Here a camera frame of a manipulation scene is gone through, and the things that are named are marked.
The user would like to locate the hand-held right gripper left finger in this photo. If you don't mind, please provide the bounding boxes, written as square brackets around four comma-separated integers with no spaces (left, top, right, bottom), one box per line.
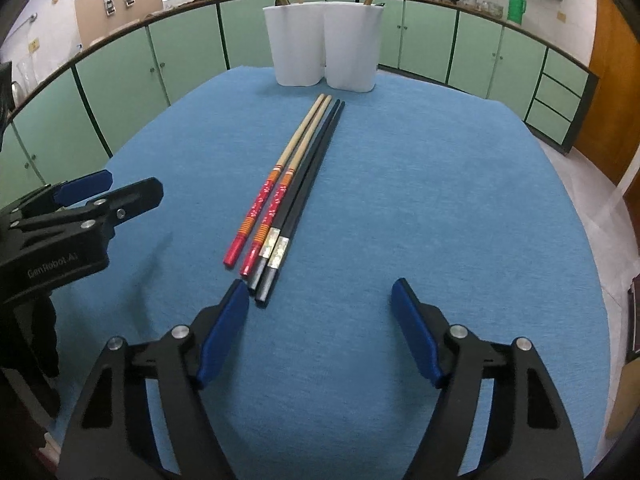
[57,279,251,480]

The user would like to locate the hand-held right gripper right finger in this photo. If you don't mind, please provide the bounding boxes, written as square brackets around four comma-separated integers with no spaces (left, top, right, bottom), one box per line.
[390,277,587,480]

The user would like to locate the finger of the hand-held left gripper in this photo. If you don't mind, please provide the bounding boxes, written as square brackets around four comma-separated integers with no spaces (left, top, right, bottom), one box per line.
[80,177,165,242]
[10,169,114,212]

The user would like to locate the black chopstick silver band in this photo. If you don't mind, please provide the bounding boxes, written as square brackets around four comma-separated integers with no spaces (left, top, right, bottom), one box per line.
[254,101,347,306]
[247,100,342,294]

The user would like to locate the white two-compartment utensil holder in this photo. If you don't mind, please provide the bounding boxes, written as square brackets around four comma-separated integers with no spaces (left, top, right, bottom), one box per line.
[262,1,386,93]

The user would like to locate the long green base cabinet run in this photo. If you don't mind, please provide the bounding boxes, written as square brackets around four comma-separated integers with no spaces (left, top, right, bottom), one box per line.
[0,0,281,201]

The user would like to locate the clear glass pitcher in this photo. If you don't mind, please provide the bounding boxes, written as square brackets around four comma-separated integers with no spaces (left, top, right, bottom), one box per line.
[17,59,39,94]

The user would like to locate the blue table mat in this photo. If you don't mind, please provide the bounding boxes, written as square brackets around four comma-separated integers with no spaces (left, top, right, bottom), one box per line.
[47,64,612,480]

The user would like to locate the brown countertop water dispenser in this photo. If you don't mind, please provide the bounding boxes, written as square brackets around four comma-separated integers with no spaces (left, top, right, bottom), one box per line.
[73,0,165,49]

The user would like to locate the green base cabinet with drawers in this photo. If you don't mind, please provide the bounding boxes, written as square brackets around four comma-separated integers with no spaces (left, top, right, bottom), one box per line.
[325,0,601,157]

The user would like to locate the glass jars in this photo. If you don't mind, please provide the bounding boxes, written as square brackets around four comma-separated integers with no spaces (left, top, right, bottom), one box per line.
[462,0,504,17]

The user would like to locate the wooden door with handle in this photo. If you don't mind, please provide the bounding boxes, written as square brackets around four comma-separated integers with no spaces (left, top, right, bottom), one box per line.
[572,0,640,187]

